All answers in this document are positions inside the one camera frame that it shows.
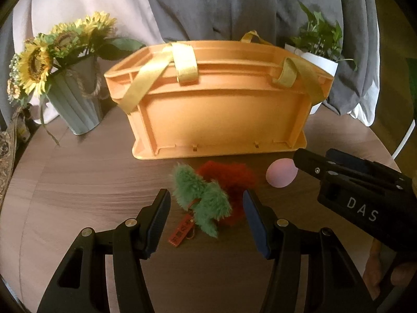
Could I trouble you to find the turned wooden chair leg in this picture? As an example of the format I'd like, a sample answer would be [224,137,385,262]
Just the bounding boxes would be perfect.
[363,238,384,300]

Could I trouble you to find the orange plastic basket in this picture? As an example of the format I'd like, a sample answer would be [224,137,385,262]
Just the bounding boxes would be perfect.
[103,31,336,161]

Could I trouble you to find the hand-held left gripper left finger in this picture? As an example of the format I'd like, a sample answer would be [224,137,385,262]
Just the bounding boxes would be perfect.
[36,188,171,313]

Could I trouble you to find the green leafy plant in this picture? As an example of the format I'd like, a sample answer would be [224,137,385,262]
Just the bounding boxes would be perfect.
[289,1,359,71]

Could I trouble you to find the pink egg-shaped sponge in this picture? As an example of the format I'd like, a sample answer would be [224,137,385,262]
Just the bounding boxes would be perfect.
[266,158,298,189]

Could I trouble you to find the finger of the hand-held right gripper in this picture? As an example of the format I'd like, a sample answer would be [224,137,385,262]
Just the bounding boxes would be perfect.
[293,149,413,188]
[325,149,402,173]

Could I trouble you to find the red and green plush toy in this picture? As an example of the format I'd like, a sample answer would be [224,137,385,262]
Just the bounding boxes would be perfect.
[167,160,258,249]

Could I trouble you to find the white plant pot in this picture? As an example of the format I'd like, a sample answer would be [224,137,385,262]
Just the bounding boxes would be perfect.
[284,42,339,116]

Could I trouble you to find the grey curtain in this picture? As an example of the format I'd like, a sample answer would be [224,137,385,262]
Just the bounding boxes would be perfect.
[0,0,380,131]

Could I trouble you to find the person's right hand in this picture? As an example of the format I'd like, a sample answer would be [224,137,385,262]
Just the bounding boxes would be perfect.
[391,262,417,288]

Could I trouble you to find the white curved pole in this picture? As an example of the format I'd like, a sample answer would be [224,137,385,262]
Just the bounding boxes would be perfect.
[389,111,417,162]

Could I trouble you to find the white sheer curtain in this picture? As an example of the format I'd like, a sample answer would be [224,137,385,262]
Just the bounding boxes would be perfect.
[348,16,384,128]

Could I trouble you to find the brown patterned fabric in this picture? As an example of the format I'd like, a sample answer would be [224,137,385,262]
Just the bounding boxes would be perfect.
[0,104,34,207]

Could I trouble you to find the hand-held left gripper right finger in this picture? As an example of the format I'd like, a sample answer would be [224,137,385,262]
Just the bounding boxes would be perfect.
[242,189,378,313]

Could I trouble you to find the artificial sunflower bouquet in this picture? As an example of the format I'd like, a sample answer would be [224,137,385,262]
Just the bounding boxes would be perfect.
[7,11,146,145]

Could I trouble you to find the grey-green pleated vase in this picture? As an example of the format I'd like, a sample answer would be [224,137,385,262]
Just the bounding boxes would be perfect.
[45,53,105,136]

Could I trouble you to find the pale pink curtain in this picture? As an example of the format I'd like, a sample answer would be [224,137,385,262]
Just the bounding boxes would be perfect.
[12,0,170,122]

